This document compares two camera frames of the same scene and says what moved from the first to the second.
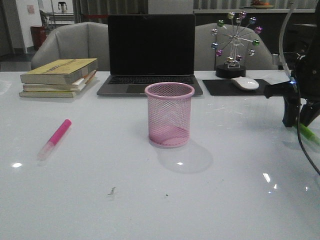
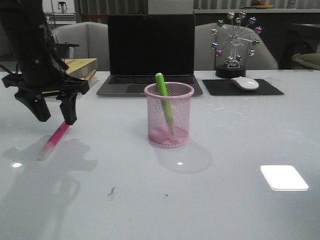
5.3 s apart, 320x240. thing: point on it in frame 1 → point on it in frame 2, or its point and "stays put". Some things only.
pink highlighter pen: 55,139 stays put
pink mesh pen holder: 169,105 stays put
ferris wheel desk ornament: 237,33 stays put
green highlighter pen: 306,131 → 166,102
